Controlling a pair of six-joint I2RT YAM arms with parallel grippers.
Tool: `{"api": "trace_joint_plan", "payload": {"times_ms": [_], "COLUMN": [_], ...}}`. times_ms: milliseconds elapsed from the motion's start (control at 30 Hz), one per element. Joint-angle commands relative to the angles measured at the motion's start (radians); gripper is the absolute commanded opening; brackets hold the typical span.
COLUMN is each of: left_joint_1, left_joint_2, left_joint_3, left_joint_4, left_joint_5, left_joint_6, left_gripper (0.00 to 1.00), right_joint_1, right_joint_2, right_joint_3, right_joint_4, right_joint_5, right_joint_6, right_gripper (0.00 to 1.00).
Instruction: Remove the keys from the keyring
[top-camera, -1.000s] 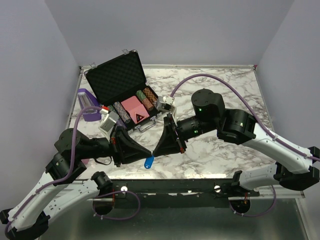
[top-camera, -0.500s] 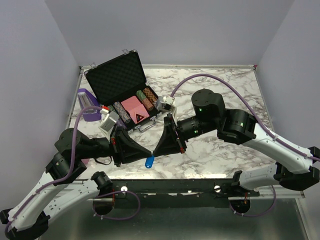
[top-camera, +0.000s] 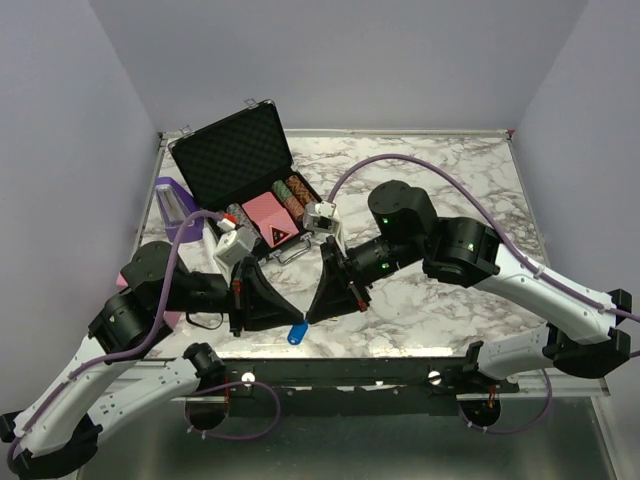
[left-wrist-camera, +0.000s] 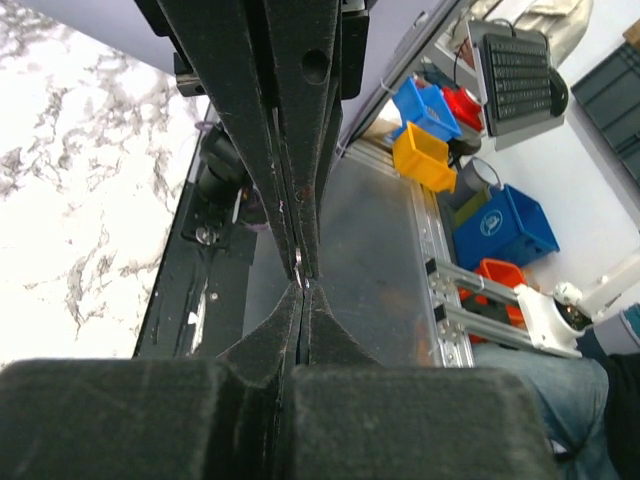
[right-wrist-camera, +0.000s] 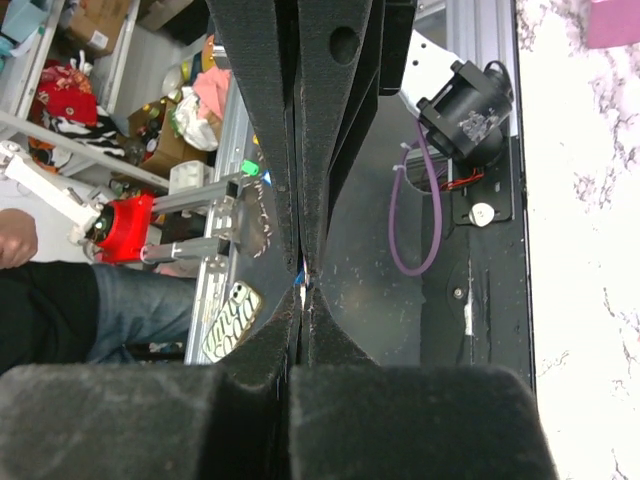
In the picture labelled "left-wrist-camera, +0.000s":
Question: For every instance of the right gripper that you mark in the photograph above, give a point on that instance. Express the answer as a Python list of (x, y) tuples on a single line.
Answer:
[(274, 71)]

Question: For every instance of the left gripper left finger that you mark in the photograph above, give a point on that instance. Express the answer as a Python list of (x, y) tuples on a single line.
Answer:
[(189, 418)]

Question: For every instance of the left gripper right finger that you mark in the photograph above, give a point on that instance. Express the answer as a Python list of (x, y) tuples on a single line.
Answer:
[(363, 399)]

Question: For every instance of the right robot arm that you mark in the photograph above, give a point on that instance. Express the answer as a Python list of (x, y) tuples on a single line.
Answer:
[(277, 74)]

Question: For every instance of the blue storage bin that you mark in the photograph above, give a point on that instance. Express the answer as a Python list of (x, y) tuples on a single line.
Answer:
[(425, 108)]

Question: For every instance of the yellow storage bin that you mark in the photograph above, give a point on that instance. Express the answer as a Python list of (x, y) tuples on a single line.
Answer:
[(424, 158)]

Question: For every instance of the red storage bin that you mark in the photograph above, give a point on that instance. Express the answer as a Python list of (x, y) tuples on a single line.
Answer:
[(465, 109)]

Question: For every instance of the person leg in jeans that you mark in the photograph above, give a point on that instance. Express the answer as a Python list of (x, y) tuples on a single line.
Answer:
[(590, 405)]

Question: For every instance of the large blue bin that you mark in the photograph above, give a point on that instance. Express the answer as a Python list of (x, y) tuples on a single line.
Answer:
[(510, 226)]

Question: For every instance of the black keyboard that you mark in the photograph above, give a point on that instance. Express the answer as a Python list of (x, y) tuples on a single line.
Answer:
[(517, 81)]

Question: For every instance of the aluminium frame rail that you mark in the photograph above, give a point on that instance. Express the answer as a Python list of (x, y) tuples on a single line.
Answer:
[(389, 276)]

